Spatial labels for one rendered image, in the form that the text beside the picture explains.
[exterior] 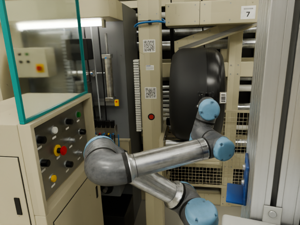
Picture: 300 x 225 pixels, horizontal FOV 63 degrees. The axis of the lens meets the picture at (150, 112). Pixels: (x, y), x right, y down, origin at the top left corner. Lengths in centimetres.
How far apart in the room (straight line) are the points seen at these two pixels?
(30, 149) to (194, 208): 62
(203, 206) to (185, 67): 75
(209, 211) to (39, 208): 63
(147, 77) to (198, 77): 36
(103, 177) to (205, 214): 39
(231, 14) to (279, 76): 143
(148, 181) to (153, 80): 78
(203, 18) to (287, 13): 141
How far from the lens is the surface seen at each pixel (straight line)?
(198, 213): 95
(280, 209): 48
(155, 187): 96
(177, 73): 137
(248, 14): 182
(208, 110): 90
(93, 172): 77
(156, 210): 194
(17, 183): 106
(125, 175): 75
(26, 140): 96
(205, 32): 192
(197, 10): 179
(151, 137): 165
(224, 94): 137
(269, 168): 44
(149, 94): 157
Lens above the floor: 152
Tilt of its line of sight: 16 degrees down
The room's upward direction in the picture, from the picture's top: 2 degrees counter-clockwise
